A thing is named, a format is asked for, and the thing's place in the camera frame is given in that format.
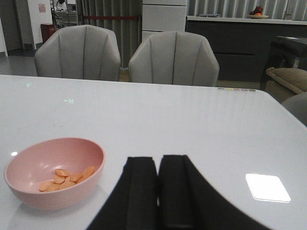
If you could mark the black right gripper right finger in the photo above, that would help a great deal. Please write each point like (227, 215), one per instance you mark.
(189, 202)

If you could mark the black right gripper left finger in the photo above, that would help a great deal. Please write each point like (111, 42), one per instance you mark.
(132, 205)

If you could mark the orange ham slices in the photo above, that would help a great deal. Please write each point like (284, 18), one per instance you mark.
(64, 179)

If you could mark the pink bowl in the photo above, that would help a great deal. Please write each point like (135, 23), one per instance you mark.
(37, 163)

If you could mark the right beige chair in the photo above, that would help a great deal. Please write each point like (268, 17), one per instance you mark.
(174, 57)

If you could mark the beige chair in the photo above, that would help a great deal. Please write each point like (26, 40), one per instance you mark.
(174, 57)
(84, 52)

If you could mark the left beige chair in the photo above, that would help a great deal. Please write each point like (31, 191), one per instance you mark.
(84, 52)

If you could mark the dark grey counter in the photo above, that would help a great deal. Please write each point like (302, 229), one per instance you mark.
(242, 46)

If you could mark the white drawer cabinet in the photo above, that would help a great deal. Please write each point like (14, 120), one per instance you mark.
(163, 15)

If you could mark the red barrier belt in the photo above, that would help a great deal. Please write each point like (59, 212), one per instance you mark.
(110, 17)

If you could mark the red trash bin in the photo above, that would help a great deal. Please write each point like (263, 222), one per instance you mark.
(47, 30)

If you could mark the fruit plate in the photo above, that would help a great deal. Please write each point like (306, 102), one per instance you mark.
(257, 13)

